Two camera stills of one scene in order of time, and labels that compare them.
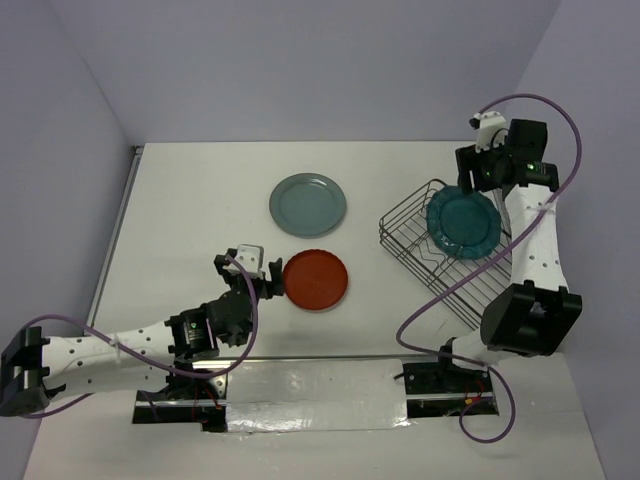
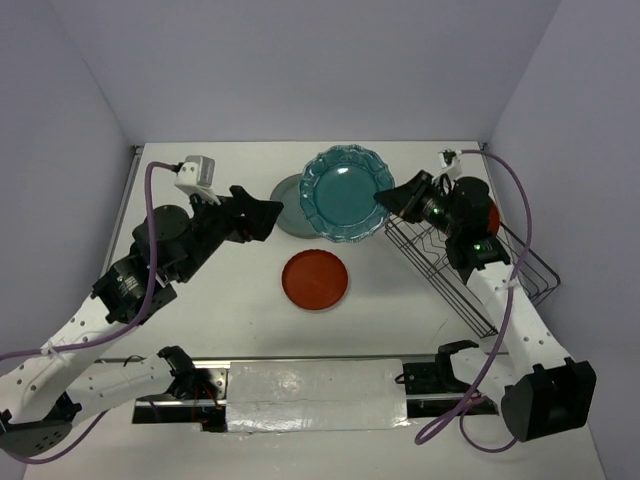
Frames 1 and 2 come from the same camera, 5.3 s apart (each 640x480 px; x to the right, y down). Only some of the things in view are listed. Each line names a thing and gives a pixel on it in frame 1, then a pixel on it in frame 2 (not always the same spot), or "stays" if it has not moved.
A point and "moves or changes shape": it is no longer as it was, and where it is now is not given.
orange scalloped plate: (315, 279) stays
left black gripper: (274, 287) to (260, 215)
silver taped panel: (315, 395) stays
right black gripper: (466, 159) to (404, 199)
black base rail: (434, 387) stays
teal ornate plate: (465, 226) moves or changes shape
